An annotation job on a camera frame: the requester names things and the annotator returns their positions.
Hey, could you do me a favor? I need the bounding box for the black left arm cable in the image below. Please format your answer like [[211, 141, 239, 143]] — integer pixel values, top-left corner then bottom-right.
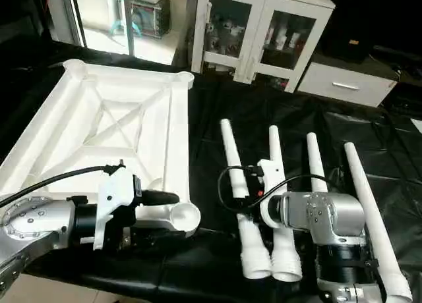
[[0, 163, 126, 208]]

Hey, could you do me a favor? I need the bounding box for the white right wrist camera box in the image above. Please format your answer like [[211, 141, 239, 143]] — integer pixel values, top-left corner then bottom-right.
[[256, 159, 287, 205]]

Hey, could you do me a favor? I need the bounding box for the blue grey floor appliance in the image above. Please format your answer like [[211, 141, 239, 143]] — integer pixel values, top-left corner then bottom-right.
[[112, 0, 171, 39]]

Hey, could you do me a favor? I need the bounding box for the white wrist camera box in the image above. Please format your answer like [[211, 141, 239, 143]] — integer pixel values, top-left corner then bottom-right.
[[92, 163, 142, 251], [256, 159, 287, 205]]

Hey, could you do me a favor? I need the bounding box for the white plastic table leg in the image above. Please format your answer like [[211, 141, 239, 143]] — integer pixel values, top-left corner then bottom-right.
[[306, 133, 330, 193], [268, 125, 303, 282], [220, 119, 272, 279], [344, 142, 413, 302]]

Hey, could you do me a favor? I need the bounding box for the white drawer unit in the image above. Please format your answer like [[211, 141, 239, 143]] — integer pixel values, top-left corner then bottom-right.
[[297, 61, 398, 108]]

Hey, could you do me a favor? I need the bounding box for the white glass-door cabinet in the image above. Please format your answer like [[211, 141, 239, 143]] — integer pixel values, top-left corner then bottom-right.
[[191, 0, 335, 93]]

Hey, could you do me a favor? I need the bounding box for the black work mat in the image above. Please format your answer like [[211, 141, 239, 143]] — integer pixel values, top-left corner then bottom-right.
[[0, 36, 422, 303]]

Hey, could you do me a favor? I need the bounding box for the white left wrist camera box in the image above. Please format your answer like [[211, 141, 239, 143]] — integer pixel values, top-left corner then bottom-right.
[[92, 163, 142, 251]]

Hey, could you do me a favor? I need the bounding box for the white plastic table top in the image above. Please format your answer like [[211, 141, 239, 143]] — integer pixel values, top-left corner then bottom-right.
[[0, 59, 202, 241]]

